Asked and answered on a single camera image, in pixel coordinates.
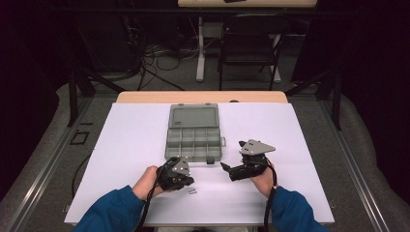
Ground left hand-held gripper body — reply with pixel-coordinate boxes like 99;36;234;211
157;156;191;192

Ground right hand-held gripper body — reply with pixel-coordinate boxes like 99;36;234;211
228;138;277;183

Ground grey plastic compartment box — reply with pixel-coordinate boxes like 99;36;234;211
164;102;227;165

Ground person's left hand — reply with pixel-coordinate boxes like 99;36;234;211
132;164;165;202

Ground person's right hand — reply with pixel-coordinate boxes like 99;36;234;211
249;163;278;198

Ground white table board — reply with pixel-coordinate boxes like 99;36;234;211
63;101;336;225

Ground wooden table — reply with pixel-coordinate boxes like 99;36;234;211
115;90;289;104

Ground white-legged wooden desk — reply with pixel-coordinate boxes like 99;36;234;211
177;0;318;83

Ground black metal stand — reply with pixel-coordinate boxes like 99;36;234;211
284;69;343;131
67;69;127;129

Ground black folding chair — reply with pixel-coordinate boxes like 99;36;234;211
218;13;291;91

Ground black horizontal bar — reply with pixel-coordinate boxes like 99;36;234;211
47;8;356;16

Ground left hand-held gripper cable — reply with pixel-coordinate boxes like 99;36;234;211
136;167;162;232

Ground hand-held gripper cable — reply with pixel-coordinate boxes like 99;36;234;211
136;167;162;232
262;162;278;232

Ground right hand-held gripper cable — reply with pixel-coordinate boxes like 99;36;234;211
262;162;278;232

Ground black floor cable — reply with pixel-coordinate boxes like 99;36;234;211
71;154;93;198

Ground aluminium floor rail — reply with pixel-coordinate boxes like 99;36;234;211
3;96;95;232
317;100;391;232

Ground tangle of floor cables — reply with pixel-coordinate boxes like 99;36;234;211
124;15;220;92

